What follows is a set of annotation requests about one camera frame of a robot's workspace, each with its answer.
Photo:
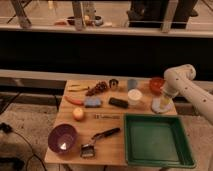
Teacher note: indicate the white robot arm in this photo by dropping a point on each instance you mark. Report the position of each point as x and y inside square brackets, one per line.
[179, 80]

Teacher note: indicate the wooden table board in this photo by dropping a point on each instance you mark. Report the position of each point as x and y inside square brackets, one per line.
[110, 150]

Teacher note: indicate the yellow banana peel piece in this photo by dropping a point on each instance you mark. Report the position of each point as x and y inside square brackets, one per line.
[77, 88]

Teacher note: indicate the red bowl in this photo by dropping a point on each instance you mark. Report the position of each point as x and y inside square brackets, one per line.
[155, 85]

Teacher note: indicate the purple bowl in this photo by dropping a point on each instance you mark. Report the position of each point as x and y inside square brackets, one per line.
[62, 138]

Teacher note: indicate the white plastic cup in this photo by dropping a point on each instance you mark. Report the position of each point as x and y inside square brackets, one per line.
[134, 96]

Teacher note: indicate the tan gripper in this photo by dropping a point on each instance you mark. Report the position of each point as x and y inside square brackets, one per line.
[164, 101]

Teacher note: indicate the black rectangular block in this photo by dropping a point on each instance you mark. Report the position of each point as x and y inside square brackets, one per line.
[118, 102]

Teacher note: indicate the blue cup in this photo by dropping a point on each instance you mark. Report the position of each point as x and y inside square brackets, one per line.
[131, 84]

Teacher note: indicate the bunch of dark grapes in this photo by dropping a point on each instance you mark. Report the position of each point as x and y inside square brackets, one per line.
[100, 87]

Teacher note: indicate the green plastic tray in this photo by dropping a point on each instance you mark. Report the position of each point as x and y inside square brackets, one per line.
[156, 141]

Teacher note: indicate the small metal cup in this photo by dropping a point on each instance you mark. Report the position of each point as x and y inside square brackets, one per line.
[113, 84]

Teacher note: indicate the blue sponge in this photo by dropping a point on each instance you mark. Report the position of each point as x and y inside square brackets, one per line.
[92, 102]

